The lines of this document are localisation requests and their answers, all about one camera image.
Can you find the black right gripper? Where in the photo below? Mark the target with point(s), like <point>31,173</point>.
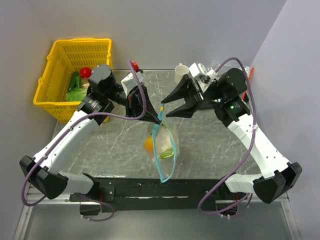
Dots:
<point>195,99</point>

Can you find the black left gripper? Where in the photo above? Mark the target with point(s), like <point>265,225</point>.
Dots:
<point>134,103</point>

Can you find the yellow orange toy mango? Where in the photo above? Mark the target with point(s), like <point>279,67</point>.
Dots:
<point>148,144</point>

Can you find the clear bag with blue zipper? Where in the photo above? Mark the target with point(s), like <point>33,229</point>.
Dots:
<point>165,167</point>

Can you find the white toy cauliflower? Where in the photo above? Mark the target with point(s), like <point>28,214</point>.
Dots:
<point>163,144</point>

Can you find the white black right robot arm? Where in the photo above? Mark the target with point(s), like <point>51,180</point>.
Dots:
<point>277,174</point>

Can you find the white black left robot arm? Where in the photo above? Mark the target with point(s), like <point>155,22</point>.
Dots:
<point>105,97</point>

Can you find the clear bag with red zipper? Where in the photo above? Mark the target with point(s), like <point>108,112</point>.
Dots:
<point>229,65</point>

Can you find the white ceramic mug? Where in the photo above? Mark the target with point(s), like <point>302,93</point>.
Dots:
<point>179,71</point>

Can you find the black rectangular tray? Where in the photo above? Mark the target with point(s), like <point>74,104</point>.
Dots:
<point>245,97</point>

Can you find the pale yellow toy vegetable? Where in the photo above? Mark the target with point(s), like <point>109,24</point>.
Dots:
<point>85,83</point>

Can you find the green toy lettuce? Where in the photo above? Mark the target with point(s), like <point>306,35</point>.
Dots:
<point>76,95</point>

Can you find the red toy tomato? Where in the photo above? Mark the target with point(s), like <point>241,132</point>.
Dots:
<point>85,72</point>

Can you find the green toy chili pepper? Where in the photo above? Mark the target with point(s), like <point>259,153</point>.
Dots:
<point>78,82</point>

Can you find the green toy cucumber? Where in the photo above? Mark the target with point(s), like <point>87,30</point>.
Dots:
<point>72,82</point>

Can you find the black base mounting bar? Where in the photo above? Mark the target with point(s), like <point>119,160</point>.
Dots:
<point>100,198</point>

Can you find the yellow plastic basket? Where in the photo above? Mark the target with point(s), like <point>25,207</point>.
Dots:
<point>65,57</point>

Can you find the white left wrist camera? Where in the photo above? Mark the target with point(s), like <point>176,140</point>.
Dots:
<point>129,82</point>

